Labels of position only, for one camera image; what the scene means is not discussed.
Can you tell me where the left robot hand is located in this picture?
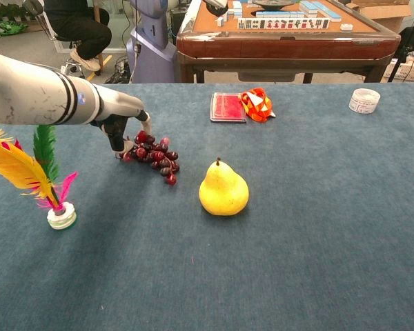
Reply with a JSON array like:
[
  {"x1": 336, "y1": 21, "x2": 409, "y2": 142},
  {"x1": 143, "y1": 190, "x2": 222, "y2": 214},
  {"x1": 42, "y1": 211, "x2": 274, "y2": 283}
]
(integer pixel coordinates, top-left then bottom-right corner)
[{"x1": 89, "y1": 84, "x2": 152, "y2": 154}]

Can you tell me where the red grape bunch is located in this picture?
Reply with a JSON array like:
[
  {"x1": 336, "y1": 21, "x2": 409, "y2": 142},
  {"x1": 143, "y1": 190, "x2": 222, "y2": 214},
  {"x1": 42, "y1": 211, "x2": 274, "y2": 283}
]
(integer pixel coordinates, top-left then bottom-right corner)
[{"x1": 119, "y1": 130, "x2": 180, "y2": 186}]

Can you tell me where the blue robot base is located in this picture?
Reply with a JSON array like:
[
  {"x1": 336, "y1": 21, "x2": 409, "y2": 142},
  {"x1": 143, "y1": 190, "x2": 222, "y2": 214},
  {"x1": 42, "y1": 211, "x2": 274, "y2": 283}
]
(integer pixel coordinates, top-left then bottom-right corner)
[{"x1": 125, "y1": 0, "x2": 179, "y2": 84}]

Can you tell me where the colourful feather shuttlecock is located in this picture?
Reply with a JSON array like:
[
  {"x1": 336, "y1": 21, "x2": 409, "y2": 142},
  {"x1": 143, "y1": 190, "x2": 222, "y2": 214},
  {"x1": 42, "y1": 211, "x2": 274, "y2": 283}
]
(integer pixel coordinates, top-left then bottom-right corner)
[{"x1": 0, "y1": 123, "x2": 79, "y2": 231}]

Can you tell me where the yellow pear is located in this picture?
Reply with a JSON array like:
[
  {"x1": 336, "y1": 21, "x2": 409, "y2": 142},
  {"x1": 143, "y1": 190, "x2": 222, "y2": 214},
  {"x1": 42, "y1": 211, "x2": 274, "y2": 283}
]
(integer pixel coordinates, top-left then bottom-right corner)
[{"x1": 198, "y1": 157, "x2": 250, "y2": 217}]

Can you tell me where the rolling stool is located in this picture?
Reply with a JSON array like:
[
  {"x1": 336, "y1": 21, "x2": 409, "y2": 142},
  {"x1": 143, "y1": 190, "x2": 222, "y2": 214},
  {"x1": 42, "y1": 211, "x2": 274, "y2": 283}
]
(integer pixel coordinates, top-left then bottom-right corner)
[{"x1": 22, "y1": 0, "x2": 87, "y2": 80}]

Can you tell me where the seated person in black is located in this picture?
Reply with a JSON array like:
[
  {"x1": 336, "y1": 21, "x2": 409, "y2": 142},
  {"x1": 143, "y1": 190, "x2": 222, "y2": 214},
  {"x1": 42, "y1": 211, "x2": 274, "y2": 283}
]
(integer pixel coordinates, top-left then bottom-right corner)
[{"x1": 41, "y1": 0, "x2": 112, "y2": 72}]

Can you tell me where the green bag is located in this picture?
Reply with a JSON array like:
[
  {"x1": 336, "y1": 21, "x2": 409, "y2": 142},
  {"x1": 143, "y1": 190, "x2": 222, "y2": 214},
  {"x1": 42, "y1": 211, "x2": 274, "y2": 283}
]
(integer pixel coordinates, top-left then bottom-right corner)
[{"x1": 0, "y1": 19, "x2": 28, "y2": 38}]

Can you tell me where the orange patterned ribbon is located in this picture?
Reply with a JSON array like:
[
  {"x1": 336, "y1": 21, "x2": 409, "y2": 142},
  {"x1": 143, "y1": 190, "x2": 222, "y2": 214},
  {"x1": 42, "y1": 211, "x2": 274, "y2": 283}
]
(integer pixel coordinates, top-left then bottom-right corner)
[{"x1": 238, "y1": 87, "x2": 277, "y2": 123}]

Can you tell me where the brown mahjong table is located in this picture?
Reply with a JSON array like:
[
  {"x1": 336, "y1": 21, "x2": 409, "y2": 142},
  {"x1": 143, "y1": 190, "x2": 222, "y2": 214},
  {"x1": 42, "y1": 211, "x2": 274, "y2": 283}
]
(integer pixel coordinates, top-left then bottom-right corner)
[{"x1": 175, "y1": 0, "x2": 402, "y2": 84}]

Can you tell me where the face-up mahjong tile row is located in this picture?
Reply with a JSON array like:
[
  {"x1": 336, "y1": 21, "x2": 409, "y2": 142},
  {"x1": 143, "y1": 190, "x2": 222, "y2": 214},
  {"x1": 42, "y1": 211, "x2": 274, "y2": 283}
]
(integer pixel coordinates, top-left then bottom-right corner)
[{"x1": 237, "y1": 17, "x2": 331, "y2": 30}]

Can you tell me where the small white round container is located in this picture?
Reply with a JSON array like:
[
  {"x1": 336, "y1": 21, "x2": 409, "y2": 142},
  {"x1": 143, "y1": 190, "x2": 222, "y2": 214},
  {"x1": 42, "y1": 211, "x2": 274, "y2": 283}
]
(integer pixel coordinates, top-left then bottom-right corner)
[{"x1": 348, "y1": 88, "x2": 382, "y2": 114}]

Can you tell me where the cardboard box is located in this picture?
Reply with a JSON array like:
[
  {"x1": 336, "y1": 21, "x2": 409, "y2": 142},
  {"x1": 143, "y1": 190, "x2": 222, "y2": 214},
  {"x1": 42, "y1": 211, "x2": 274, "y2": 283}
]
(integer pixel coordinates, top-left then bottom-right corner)
[{"x1": 344, "y1": 0, "x2": 413, "y2": 34}]

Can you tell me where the black tripod stand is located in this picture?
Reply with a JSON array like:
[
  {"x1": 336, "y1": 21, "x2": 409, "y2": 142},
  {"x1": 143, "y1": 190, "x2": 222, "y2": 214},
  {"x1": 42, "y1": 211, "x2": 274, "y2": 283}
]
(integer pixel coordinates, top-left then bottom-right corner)
[{"x1": 387, "y1": 0, "x2": 414, "y2": 83}]

